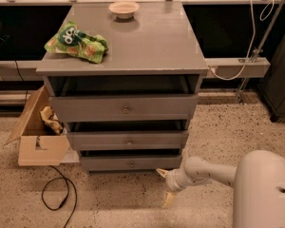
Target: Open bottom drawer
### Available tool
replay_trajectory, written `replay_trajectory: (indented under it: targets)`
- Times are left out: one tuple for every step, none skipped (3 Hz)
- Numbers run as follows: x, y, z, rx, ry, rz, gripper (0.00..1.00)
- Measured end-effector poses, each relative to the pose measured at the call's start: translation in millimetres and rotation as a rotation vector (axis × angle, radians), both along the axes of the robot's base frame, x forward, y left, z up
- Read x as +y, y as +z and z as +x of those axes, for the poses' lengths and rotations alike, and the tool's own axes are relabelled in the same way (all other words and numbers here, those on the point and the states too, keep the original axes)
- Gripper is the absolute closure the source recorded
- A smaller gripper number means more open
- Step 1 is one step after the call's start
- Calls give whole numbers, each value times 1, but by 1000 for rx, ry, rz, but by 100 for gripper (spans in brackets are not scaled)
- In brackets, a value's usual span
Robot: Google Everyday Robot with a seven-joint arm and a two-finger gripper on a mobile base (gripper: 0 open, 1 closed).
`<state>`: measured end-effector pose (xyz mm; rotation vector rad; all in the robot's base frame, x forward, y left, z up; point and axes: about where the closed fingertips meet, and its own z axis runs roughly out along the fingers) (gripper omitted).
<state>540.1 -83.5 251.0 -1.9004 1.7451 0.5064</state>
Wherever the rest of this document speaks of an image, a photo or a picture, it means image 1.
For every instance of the metal stand pole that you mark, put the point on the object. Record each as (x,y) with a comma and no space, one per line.
(252,54)

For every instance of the grey wall rail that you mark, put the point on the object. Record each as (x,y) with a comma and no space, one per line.
(223,67)

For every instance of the grey drawer cabinet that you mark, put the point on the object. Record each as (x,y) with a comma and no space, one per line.
(154,53)

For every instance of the grey drawer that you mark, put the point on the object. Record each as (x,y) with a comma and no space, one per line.
(129,108)
(108,161)
(127,140)

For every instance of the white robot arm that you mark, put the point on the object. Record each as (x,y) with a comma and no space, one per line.
(258,182)

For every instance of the green chip bag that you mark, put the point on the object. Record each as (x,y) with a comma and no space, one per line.
(76,43)

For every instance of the grey middle drawer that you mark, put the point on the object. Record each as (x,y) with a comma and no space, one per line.
(127,140)

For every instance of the grey top drawer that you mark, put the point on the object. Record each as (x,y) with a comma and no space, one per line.
(129,108)

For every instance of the crumpled yellow paper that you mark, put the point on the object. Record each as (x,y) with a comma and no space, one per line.
(47,116)

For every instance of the cardboard box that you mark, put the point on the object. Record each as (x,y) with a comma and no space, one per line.
(39,145)

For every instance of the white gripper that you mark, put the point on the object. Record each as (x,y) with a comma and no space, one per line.
(172,180)

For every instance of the white bowl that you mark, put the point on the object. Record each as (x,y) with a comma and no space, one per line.
(124,9)

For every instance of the dark grey cabinet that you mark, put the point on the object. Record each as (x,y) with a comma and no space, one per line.
(272,88)

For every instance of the grey bottom drawer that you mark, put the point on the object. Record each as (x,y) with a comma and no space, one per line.
(108,161)

